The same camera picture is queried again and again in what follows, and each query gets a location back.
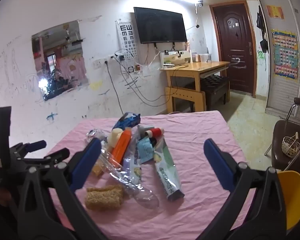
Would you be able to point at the small yellow box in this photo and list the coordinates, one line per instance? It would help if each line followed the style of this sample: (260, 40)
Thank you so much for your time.
(97, 170)

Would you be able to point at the blue paper label strip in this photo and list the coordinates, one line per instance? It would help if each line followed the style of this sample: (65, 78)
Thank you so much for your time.
(145, 151)

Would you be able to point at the black hanging bag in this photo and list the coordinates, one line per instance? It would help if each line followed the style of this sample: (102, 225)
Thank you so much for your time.
(264, 45)
(260, 20)

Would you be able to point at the black stool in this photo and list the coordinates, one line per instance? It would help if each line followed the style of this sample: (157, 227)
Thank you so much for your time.
(215, 85)

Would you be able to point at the crushed clear plastic bottle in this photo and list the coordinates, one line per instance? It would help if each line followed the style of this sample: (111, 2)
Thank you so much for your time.
(140, 195)

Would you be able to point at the security camera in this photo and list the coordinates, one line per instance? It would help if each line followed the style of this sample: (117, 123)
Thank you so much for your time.
(200, 3)

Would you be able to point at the wooden desk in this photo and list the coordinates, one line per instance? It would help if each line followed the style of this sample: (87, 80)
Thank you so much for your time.
(197, 66)

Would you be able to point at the blue snack packet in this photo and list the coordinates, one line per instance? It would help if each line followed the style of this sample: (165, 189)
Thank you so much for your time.
(127, 122)

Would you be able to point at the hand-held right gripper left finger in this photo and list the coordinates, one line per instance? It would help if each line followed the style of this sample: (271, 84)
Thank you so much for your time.
(86, 166)

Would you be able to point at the cream plastic lid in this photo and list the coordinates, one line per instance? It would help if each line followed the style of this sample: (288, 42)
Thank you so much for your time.
(114, 138)

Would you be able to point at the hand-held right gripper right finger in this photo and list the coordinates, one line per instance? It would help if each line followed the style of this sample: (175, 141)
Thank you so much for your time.
(220, 167)

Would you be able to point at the wall mirror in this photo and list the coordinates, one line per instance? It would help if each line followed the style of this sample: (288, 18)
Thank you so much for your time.
(62, 65)

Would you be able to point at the clear plastic container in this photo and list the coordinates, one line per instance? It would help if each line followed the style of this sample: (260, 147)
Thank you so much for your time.
(205, 57)

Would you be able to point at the pink tablecloth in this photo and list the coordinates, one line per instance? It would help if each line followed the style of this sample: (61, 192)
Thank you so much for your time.
(202, 130)

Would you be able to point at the colourful grid wall poster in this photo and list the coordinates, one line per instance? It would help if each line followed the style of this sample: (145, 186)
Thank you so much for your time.
(286, 55)

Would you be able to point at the white box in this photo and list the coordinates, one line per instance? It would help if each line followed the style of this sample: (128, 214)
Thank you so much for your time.
(175, 58)

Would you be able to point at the brown rice cracker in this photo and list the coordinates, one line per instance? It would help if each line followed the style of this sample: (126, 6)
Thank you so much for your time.
(102, 197)

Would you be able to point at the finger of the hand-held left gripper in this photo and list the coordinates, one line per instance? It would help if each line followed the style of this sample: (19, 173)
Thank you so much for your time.
(57, 155)
(35, 145)

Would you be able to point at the red thread spool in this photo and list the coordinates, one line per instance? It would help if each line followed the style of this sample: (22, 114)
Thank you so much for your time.
(157, 132)

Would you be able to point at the dark brown chair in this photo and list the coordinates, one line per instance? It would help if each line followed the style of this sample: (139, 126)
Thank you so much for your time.
(280, 135)

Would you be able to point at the white wardrobe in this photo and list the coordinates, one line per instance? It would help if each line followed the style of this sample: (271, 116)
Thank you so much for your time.
(285, 97)

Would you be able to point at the red yellow wall poster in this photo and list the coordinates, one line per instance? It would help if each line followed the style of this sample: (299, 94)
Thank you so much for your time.
(275, 11)

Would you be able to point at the dark brown door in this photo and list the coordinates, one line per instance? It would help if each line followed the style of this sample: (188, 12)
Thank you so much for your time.
(237, 42)

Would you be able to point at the green white long packet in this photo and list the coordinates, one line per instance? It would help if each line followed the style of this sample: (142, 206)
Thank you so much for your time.
(167, 177)

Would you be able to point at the clear plastic wrapper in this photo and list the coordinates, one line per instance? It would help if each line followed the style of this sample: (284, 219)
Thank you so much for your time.
(96, 133)

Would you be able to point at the small wicker basket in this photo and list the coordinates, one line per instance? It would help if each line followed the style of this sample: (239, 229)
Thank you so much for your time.
(291, 147)

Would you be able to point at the wall television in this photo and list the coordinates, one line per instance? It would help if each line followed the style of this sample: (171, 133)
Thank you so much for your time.
(160, 25)

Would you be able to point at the eye chart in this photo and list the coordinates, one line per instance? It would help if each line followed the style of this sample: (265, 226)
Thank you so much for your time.
(126, 37)

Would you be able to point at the orange tube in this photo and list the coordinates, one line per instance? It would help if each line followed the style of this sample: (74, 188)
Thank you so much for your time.
(122, 145)

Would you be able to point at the white wall socket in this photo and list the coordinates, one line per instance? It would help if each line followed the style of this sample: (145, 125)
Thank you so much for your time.
(100, 63)

